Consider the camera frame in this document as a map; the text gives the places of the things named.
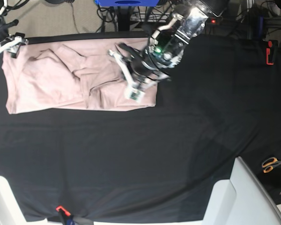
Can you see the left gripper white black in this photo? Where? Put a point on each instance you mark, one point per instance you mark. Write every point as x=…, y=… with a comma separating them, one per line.
x=139, y=74

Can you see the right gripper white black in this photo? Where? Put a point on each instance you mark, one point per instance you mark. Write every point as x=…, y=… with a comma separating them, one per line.
x=12, y=44

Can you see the pink T-shirt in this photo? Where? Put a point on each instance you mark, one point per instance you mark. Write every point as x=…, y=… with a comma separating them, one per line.
x=78, y=75

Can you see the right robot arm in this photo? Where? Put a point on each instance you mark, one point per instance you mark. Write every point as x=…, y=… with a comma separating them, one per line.
x=5, y=8

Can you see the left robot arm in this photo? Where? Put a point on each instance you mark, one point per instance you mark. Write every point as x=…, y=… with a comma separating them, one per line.
x=165, y=46

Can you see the blue box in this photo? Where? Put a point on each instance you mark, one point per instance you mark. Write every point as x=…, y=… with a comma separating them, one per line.
x=126, y=3

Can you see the black table cloth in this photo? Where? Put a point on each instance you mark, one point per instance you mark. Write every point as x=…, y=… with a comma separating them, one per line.
x=152, y=165

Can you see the red black tool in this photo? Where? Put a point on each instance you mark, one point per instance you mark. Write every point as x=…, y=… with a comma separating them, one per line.
x=271, y=51

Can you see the orange black clamp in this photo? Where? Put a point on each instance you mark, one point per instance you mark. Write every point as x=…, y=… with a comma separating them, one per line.
x=64, y=217

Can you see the orange handled scissors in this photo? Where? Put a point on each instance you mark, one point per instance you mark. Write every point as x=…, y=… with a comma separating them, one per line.
x=269, y=164

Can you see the white table frame right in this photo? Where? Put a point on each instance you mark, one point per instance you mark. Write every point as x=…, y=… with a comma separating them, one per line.
x=241, y=200

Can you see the white table frame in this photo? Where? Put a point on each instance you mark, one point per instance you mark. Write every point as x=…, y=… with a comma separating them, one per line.
x=241, y=200
x=10, y=212

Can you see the white table frame left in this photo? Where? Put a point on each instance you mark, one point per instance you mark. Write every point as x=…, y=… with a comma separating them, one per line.
x=10, y=212

